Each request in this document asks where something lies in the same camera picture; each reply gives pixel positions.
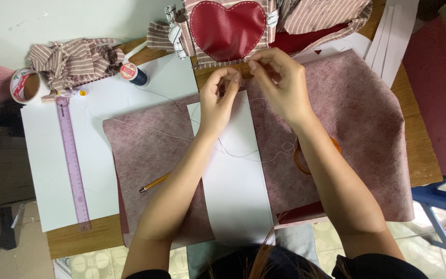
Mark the person's right hand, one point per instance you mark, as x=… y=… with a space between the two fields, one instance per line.
x=285 y=89

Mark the person's left hand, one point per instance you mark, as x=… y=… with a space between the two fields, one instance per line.
x=215 y=108

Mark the white sewing thread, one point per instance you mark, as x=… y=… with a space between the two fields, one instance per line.
x=242 y=156

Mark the striped fabric bag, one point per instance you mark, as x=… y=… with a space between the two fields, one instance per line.
x=227 y=31

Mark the dark red fabric piece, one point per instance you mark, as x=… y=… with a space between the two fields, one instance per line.
x=300 y=40

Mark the white paper with red marks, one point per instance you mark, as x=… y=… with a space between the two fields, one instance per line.
x=343 y=46

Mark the pink felt sheet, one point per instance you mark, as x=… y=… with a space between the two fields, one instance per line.
x=354 y=128

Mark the dark blue thread spool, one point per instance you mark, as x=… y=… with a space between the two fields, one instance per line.
x=136 y=74

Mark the narrow white paper sheet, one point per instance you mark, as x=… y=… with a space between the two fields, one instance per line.
x=238 y=193

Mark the yellow pencil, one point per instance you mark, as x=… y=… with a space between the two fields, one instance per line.
x=154 y=183

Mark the white pen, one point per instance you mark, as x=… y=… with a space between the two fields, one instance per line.
x=134 y=51

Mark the large white paper sheet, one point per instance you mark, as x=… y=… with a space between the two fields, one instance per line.
x=103 y=116

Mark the stack of white paper strips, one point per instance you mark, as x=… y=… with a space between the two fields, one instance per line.
x=391 y=38

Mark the white marker with yellow cap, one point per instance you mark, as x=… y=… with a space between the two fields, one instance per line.
x=72 y=93

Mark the pile of striped fabric scraps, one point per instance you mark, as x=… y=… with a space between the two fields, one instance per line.
x=72 y=62

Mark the purple plastic ruler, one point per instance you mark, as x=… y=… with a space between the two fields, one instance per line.
x=72 y=162

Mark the red cushioned seat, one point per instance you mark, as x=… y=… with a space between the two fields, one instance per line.
x=439 y=97

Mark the person's black clothing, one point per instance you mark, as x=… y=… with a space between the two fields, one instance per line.
x=285 y=267

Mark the tape roll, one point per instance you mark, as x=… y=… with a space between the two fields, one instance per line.
x=23 y=86

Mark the blue plastic stool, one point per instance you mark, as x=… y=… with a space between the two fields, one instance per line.
x=439 y=209

